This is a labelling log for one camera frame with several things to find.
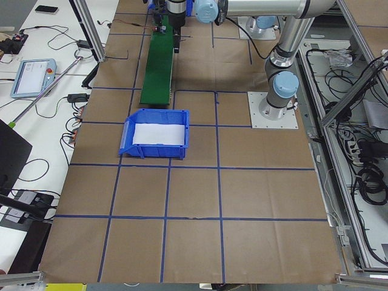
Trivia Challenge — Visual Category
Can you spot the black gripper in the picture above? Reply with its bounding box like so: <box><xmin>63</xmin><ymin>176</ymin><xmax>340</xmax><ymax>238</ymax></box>
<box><xmin>169</xmin><ymin>11</ymin><xmax>186</xmax><ymax>53</ymax></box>
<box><xmin>152</xmin><ymin>0</ymin><xmax>166</xmax><ymax>27</ymax></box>

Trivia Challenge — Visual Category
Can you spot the blue destination bin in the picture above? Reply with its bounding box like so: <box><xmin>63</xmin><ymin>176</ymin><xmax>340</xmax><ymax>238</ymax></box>
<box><xmin>143</xmin><ymin>0</ymin><xmax>194</xmax><ymax>16</ymax></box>

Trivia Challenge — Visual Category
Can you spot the green conveyor belt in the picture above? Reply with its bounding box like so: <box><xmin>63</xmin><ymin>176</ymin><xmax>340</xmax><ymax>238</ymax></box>
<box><xmin>139</xmin><ymin>16</ymin><xmax>174</xmax><ymax>105</ymax></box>

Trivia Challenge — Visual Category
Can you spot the blue source bin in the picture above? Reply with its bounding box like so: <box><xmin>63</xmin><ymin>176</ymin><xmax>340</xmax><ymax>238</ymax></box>
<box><xmin>119</xmin><ymin>109</ymin><xmax>190</xmax><ymax>159</ymax></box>

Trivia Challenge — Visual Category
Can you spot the black smartphone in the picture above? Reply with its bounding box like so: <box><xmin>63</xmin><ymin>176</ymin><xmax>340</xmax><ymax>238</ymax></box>
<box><xmin>35</xmin><ymin>5</ymin><xmax>59</xmax><ymax>15</ymax></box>

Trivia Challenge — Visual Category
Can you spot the black power adapter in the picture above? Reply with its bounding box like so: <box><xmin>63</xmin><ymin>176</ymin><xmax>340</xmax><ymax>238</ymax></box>
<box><xmin>67</xmin><ymin>93</ymin><xmax>90</xmax><ymax>103</ymax></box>

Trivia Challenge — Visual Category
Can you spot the teach pendant tablet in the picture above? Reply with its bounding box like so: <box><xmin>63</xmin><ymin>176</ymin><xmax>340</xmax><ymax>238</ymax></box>
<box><xmin>10</xmin><ymin>58</ymin><xmax>57</xmax><ymax>99</ymax></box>

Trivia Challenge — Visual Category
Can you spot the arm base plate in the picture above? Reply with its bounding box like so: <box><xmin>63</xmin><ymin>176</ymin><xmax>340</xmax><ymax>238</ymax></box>
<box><xmin>238</xmin><ymin>16</ymin><xmax>276</xmax><ymax>40</ymax></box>
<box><xmin>247</xmin><ymin>92</ymin><xmax>298</xmax><ymax>130</ymax></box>

